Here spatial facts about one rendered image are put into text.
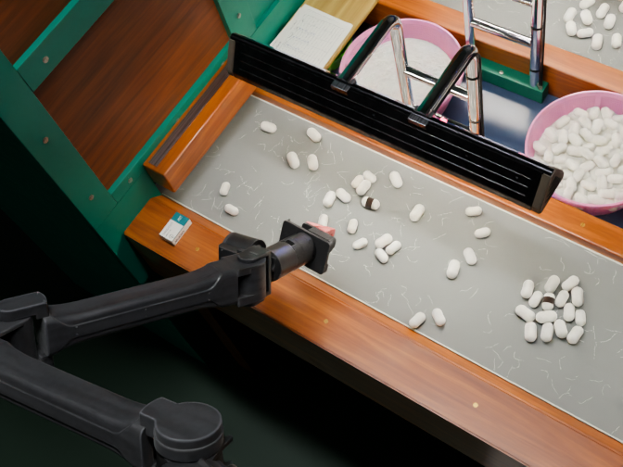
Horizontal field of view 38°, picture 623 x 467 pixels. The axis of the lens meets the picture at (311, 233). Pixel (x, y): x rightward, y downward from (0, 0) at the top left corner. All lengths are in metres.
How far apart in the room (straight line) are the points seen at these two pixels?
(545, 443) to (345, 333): 0.40
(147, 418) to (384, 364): 0.67
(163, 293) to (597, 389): 0.76
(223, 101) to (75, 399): 0.90
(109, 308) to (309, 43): 0.90
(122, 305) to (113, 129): 0.50
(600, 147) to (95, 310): 1.03
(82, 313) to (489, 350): 0.73
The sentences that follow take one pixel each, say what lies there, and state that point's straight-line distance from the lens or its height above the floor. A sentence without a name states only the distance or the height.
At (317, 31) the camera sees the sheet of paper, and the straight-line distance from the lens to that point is 2.05.
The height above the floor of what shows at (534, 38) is 0.87.
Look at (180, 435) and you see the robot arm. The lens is 1.03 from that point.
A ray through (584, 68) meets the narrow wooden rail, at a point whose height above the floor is 0.77.
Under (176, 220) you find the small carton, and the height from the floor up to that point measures 0.78.
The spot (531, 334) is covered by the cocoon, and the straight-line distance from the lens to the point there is 1.66.
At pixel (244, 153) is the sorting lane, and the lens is 1.95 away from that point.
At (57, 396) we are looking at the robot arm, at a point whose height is 1.31.
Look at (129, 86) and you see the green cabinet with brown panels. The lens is 1.76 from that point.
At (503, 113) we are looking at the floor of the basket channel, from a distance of 1.99.
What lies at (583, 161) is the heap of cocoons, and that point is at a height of 0.72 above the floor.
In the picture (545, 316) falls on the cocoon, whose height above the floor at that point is 0.76.
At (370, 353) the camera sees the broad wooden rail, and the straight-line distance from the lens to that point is 1.66.
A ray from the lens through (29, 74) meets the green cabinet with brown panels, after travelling 1.56.
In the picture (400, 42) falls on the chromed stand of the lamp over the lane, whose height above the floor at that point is 1.05.
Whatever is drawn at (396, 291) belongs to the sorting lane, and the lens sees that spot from 1.73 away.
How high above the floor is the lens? 2.31
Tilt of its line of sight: 60 degrees down
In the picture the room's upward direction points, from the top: 22 degrees counter-clockwise
